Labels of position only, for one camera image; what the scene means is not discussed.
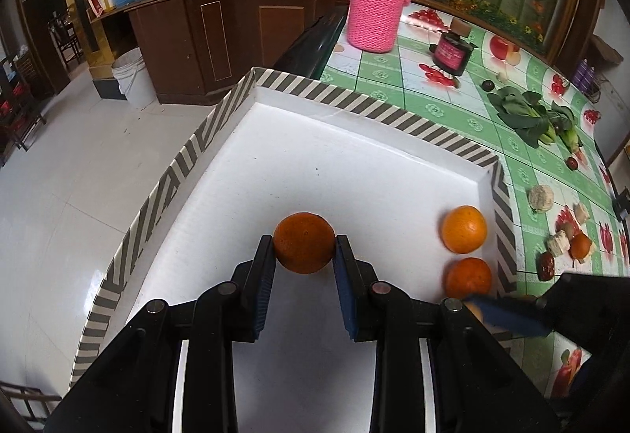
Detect dark red jujube date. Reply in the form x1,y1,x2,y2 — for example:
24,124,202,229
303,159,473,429
536,252,555,281

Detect red-orange tomato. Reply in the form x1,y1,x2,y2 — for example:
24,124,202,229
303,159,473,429
569,231,593,260

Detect beige cut chunk front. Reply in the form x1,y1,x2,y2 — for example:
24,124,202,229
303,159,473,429
546,230,570,257

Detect beige cut chunk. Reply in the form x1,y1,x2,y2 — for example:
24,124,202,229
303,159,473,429
528,185,554,212
573,203,591,225
546,230,570,257

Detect orange mandarin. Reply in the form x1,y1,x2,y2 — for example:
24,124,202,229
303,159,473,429
440,205,488,254
443,257,493,300
272,212,335,275

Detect brown kiwi fruit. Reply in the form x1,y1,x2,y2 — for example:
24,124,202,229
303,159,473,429
561,222,580,241

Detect green patterned tablecloth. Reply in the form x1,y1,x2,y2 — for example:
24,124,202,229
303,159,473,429
319,1,630,399

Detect white striped cardboard tray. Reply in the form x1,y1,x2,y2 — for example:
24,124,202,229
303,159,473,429
68,66,519,389

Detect small black container table edge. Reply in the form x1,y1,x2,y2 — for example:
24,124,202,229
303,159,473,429
612,188,630,222

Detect dark red jujube far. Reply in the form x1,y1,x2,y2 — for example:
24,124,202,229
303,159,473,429
566,157,579,171

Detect green corn with leaves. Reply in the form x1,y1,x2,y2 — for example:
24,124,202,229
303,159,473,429
548,102,582,155

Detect green leafy bok choy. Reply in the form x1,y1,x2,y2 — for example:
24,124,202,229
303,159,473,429
487,85,556,148

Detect purple bottles on shelf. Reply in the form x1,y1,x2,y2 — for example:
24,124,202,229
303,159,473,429
571,59,595,94

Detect dark small fruit near leaves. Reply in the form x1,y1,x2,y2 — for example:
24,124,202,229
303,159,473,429
480,80,495,92

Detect white plastic bucket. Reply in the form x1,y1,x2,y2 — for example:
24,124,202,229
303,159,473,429
111,47,157,110

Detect small black jar pink label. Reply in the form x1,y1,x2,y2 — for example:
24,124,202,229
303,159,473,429
430,17,477,77

